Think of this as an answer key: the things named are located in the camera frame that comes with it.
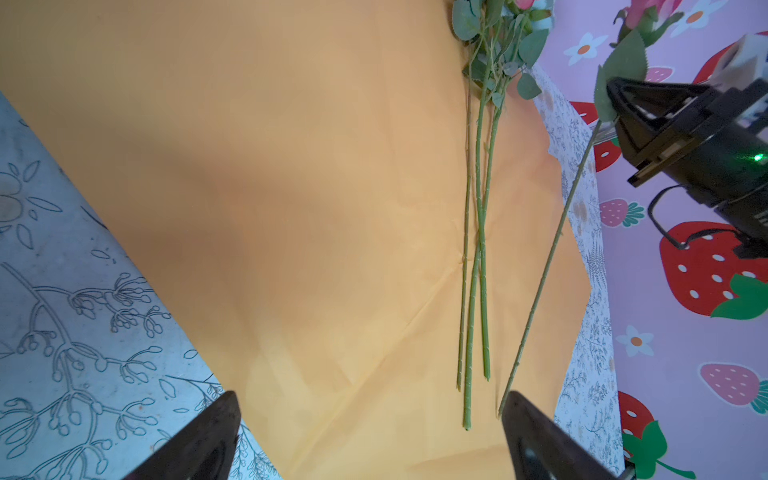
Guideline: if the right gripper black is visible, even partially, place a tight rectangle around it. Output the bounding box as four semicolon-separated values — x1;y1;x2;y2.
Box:
605;32;768;259

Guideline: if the pink fake rose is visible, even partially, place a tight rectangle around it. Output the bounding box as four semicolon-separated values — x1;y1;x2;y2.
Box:
470;1;552;380
497;1;683;416

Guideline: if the orange wrapping paper sheet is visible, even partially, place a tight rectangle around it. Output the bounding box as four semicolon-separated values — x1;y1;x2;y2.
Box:
1;1;563;479

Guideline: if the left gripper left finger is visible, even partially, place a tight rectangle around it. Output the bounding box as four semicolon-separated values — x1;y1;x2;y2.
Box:
124;391;241;480

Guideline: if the blue fake rose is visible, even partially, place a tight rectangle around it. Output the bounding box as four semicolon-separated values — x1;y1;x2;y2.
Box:
451;1;481;391

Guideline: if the white fake rose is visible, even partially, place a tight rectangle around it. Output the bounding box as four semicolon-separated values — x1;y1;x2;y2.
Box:
451;0;552;431

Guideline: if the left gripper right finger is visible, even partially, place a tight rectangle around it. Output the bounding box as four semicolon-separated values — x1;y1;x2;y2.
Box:
501;391;616;480

